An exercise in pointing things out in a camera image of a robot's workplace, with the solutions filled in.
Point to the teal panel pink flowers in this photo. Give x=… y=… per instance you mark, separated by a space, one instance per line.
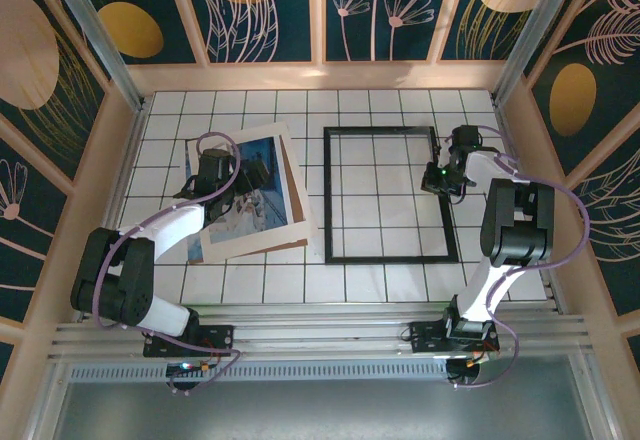
x=360 y=40

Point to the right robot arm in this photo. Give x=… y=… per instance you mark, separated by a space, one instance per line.
x=515 y=230

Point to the white photo mat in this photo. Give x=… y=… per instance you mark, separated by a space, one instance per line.
x=260 y=245

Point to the teal panel pink fern leaves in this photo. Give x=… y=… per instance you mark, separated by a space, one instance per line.
x=615 y=35

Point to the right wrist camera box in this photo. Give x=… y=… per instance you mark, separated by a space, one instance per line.
x=432 y=180

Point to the black picture frame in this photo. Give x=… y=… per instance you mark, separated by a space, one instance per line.
x=327 y=195

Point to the teal panel orange circle leaves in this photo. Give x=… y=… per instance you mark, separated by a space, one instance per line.
x=300 y=10

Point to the aluminium mounting rail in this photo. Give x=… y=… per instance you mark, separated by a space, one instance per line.
x=325 y=330

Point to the brown backing board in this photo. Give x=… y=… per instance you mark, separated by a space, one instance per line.
x=295 y=195

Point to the teal panel tall gold oval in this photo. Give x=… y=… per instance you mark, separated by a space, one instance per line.
x=572 y=100

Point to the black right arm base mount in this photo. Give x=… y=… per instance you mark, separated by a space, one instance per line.
x=425 y=337

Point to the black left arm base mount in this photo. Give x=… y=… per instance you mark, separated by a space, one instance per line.
x=220 y=337

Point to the aluminium corner post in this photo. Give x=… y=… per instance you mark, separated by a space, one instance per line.
x=100 y=40
x=535 y=25

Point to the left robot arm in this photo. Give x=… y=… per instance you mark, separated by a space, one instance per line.
x=175 y=225

